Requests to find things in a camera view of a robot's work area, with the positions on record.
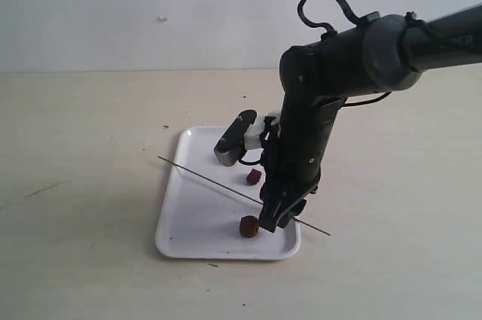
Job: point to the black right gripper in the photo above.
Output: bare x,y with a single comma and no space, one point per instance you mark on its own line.
293,157

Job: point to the red date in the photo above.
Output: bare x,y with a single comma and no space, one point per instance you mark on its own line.
253,177
248,226

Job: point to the thin metal skewer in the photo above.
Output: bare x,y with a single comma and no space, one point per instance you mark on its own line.
172,163

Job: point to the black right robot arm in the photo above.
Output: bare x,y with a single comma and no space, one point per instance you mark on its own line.
385,55

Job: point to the white rectangular plastic tray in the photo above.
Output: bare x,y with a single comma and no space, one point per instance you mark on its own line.
199,220

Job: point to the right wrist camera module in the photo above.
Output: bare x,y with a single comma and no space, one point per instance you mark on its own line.
249,131

